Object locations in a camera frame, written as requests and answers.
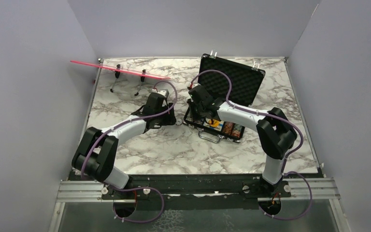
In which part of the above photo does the pink acrylic sheet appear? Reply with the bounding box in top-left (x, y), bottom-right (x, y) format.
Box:
top-left (70, 60), bottom-right (170, 80)

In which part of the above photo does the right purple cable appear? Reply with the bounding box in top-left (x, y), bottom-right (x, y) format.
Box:
top-left (188, 70), bottom-right (313, 221)

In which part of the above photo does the orange big blind button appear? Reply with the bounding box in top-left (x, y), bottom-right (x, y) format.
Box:
top-left (210, 119), bottom-right (220, 127)

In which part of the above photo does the purple red chip stack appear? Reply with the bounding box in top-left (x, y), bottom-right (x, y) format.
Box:
top-left (231, 124), bottom-right (244, 139)

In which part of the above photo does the white one poker chip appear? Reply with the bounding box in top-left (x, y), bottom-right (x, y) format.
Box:
top-left (175, 119), bottom-right (183, 126)

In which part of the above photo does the black poker chip case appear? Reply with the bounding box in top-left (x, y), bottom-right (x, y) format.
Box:
top-left (183, 50), bottom-right (266, 144)

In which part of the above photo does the orange black chip stack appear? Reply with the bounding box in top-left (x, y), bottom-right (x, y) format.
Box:
top-left (223, 122), bottom-right (234, 135)

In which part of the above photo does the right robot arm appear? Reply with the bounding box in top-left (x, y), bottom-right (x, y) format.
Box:
top-left (188, 86), bottom-right (303, 197)

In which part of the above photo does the blue yellow card deck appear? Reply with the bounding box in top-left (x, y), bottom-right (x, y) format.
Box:
top-left (203, 119), bottom-right (224, 131)

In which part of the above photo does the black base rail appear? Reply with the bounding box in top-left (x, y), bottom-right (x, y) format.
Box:
top-left (67, 174), bottom-right (316, 212)

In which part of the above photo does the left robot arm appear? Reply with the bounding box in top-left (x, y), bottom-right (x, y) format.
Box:
top-left (71, 89), bottom-right (176, 199)

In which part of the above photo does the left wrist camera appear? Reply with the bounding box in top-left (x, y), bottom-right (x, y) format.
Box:
top-left (152, 89), bottom-right (170, 98)

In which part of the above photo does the metal wire stand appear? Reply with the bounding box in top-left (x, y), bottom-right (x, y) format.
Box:
top-left (110, 71), bottom-right (145, 97)

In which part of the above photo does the chrome case handle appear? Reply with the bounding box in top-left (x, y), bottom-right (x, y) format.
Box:
top-left (198, 129), bottom-right (225, 144)

